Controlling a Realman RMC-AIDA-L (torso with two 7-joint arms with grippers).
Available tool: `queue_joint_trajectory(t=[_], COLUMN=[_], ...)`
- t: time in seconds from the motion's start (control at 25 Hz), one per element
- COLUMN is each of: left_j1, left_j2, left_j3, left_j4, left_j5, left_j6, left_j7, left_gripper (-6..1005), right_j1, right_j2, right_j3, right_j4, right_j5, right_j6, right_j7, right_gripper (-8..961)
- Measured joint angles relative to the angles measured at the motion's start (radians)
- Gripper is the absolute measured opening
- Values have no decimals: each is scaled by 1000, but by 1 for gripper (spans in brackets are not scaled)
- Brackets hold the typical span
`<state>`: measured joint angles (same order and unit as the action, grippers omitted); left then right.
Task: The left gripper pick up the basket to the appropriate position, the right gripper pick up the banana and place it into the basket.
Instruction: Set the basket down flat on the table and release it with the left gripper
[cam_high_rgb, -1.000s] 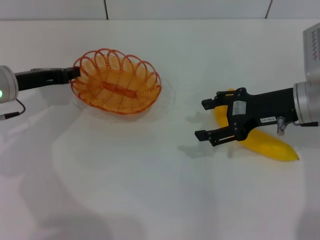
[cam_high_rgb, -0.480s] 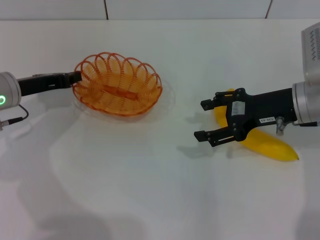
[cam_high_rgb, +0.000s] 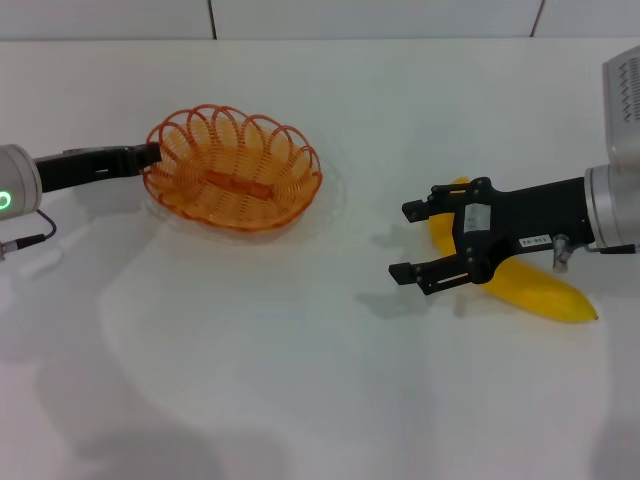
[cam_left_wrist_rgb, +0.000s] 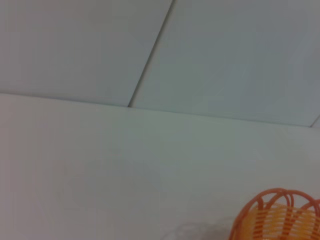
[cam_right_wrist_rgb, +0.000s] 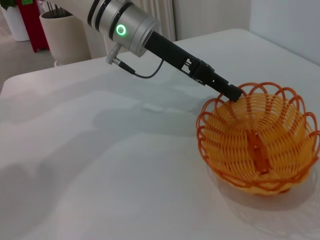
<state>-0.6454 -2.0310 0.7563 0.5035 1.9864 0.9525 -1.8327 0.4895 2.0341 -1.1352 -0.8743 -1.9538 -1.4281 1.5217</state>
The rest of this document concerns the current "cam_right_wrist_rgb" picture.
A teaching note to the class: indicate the green leafy plant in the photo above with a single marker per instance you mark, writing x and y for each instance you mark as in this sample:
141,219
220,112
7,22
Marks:
7,3

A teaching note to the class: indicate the green label sticker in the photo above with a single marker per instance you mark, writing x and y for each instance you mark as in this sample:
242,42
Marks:
27,2

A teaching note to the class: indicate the white plant pot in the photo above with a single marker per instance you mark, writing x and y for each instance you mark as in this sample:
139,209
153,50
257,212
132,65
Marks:
17,25

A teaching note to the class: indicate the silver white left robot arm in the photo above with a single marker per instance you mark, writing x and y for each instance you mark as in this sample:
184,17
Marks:
125,22

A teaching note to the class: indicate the white pleated curtain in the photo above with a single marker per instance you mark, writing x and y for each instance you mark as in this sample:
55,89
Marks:
162,15

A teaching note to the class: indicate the beige plant pot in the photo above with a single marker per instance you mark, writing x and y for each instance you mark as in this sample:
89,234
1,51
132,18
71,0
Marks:
67,40

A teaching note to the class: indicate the orange woven plastic basket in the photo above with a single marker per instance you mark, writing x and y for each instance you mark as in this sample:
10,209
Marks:
250,150

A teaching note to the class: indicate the dark dried twigs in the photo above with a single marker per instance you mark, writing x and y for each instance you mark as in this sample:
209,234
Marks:
56,10

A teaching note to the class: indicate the red cabinet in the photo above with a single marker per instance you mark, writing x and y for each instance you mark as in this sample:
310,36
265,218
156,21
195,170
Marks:
37,30

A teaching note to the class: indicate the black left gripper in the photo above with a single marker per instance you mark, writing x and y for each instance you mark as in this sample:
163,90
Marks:
170,52

